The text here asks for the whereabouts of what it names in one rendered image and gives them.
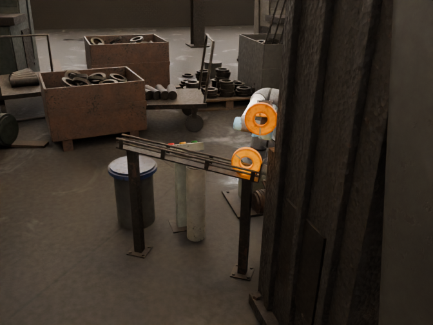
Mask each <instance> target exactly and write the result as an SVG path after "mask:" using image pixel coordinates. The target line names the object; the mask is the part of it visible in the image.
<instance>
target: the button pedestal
mask: <svg viewBox="0 0 433 325"><path fill-rule="evenodd" d="M173 146H178V147H181V148H186V149H189V150H194V151H200V150H204V143H203V142H197V143H187V144H186V143H185V144H176V145H173ZM170 148H172V147H170ZM172 149H175V150H179V149H176V148H172ZM180 151H183V152H188V151H185V150H180ZM188 153H192V152H188ZM174 155H179V154H175V153H174ZM179 156H182V157H186V156H183V155H179ZM187 158H190V159H192V157H187ZM175 203H176V219H171V220H168V221H169V224H170V226H171V229H172V231H173V233H178V232H183V231H187V206H186V165H183V164H178V163H175Z"/></svg>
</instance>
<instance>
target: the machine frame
mask: <svg viewBox="0 0 433 325"><path fill-rule="evenodd" d="M392 13H393V0H286V7H285V23H284V39H283V47H282V63H281V71H280V87H279V95H278V111H277V119H276V135H275V143H274V147H273V148H269V150H268V160H267V177H266V186H265V202H264V219H263V228H262V245H261V254H260V271H259V280H258V291H255V292H252V293H250V294H249V305H250V306H251V308H252V310H253V312H254V313H255V315H256V317H257V319H258V321H259V323H260V325H378V323H379V308H380V280H381V253H382V238H383V210H384V195H385V168H386V153H387V125H388V110H389V83H390V55H391V41H392Z"/></svg>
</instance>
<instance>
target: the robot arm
mask: <svg viewBox="0 0 433 325"><path fill-rule="evenodd" d="M278 95H279V90H278V89H274V88H263V89H260V90H258V91H256V92H255V93H254V94H253V95H252V96H251V98H250V103H249V105H248V106H247V108H246V109H245V112H244V113H243V115H242V116H241V117H235V120H234V123H233V128H234V129H235V130H238V131H240V132H248V133H251V132H250V131H249V130H248V129H247V127H246V125H245V121H244V117H245V113H246V111H247V109H248V108H249V107H250V106H251V105H253V104H255V103H267V104H270V105H271V106H272V107H273V108H274V109H275V110H276V112H277V111H278ZM256 117H261V121H257V120H255V121H256V123H257V124H261V125H262V124H265V123H266V122H267V116H266V115H265V114H264V113H258V114H256V115H255V118H256ZM275 135H276V127H275V129H274V130H273V131H272V132H271V133H269V134H267V135H255V134H253V133H252V138H251V148H253V149H255V150H256V151H257V152H258V153H259V154H260V156H261V158H262V161H263V159H265V161H264V162H267V148H273V147H274V143H275Z"/></svg>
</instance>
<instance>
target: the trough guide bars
mask: <svg viewBox="0 0 433 325"><path fill-rule="evenodd" d="M122 136H126V137H122V138H118V137H117V138H116V139H117V140H119V141H116V143H119V149H120V150H123V144H124V145H128V146H132V147H136V148H140V149H143V150H148V151H151V152H157V153H161V155H160V159H162V160H164V159H165V155H169V156H172V157H177V158H180V159H185V160H189V161H193V162H196V163H201V164H204V170H206V171H208V168H209V165H210V166H214V167H217V168H222V169H225V170H230V171H233V172H238V173H243V174H246V175H250V182H254V180H255V177H258V176H259V175H257V174H259V172H260V171H259V172H258V171H255V170H250V169H247V168H242V167H239V166H234V165H231V163H230V162H225V161H231V159H227V158H224V157H219V156H216V155H211V154H207V153H202V152H198V151H194V150H189V149H186V148H181V147H178V146H173V145H170V144H164V143H160V142H157V141H151V140H148V139H143V138H140V137H135V136H132V135H126V134H123V133H122ZM130 137H131V138H134V139H139V140H142V141H147V142H150V143H155V144H150V143H145V142H142V141H137V140H134V139H130ZM123 141H125V143H124V142H123ZM130 143H133V144H130ZM134 144H138V145H141V146H146V147H150V148H154V149H158V150H161V151H158V150H153V149H150V148H145V147H141V146H137V145H134ZM156 144H160V145H163V146H166V147H163V146H159V145H156ZM170 147H172V148H176V149H179V150H175V149H172V148H170ZM180 150H185V151H188V152H193V153H197V154H201V155H206V156H209V157H204V156H201V155H196V154H193V153H188V152H183V151H180ZM170 152H171V153H175V154H179V155H183V156H186V157H182V156H179V155H174V154H170ZM187 157H192V158H195V159H200V160H203V161H205V162H203V161H198V160H195V159H190V158H187ZM214 158H217V159H222V160H225V161H221V160H217V159H214ZM213 163H216V164H221V165H224V166H228V167H232V168H237V169H240V170H245V171H248V172H251V173H248V172H243V171H240V170H235V169H232V168H227V167H224V166H219V165H215V164H213ZM241 163H242V164H244V165H247V166H250V165H251V164H248V163H245V162H241ZM255 173H256V174H255Z"/></svg>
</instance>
